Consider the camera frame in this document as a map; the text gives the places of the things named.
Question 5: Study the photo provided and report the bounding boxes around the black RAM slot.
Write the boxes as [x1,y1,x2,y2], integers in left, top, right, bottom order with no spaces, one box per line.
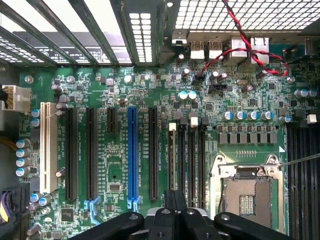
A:
[198,117,209,210]
[188,116,199,208]
[286,122,296,240]
[167,122,176,192]
[177,116,188,201]
[313,122,320,240]
[304,113,318,240]
[295,122,305,240]

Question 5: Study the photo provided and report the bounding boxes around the CPU socket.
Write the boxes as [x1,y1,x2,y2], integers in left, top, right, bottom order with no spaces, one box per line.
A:
[209,153,287,237]

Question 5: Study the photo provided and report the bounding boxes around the long black expansion slot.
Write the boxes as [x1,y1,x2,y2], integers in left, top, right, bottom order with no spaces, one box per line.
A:
[65,107,79,201]
[148,106,160,201]
[84,107,101,226]

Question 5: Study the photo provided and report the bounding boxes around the blue expansion slot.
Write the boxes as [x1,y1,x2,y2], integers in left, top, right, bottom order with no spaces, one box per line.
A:
[126,106,141,214]

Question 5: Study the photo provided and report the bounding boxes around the green Dell motherboard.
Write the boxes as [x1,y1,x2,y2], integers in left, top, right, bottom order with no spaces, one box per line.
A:
[18,57,320,240]

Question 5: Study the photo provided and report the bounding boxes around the short black expansion slot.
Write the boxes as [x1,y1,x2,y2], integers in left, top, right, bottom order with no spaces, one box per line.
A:
[106,107,119,135]

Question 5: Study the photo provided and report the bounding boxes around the thin metal locking lever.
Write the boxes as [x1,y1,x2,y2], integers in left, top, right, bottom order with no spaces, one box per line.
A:
[276,152,320,168]

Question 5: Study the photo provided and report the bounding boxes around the white expansion slot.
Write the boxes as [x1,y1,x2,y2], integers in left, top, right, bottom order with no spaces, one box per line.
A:
[39,101,59,195]

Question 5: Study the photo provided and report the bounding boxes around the silver USB port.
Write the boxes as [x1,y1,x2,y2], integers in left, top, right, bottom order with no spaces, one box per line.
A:
[208,40,224,60]
[189,41,206,60]

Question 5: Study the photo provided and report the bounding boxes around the silver rear port block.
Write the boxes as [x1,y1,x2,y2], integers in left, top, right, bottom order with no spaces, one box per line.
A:
[230,36,251,59]

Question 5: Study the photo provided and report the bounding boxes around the white power connector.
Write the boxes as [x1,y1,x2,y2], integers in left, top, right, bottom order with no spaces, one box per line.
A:
[0,84,33,115]

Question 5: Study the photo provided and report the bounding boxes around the silver ethernet port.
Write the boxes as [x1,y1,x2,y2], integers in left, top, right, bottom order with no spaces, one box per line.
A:
[249,36,270,65]

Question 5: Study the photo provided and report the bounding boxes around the grey metal PC case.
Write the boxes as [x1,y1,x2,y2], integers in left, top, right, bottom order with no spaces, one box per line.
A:
[0,0,320,240]

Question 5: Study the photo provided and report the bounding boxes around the black connector purple wires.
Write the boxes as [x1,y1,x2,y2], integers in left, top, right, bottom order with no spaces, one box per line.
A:
[0,184,30,227]

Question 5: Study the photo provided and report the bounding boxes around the yellow braided wires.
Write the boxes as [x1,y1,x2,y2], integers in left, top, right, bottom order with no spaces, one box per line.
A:
[0,139,19,151]

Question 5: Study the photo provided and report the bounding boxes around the red black twisted wire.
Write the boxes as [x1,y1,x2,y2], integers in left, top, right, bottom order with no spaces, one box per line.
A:
[194,0,290,81]

